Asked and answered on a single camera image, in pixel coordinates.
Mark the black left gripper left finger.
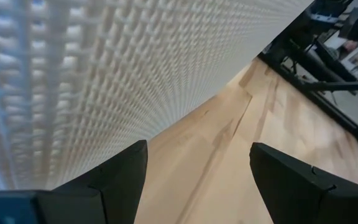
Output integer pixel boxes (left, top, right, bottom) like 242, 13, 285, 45
0, 139, 149, 224

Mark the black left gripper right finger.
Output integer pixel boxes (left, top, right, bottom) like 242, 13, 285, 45
249, 142, 358, 224

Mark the white woven plastic basket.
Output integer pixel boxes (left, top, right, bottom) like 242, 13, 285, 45
0, 0, 315, 191

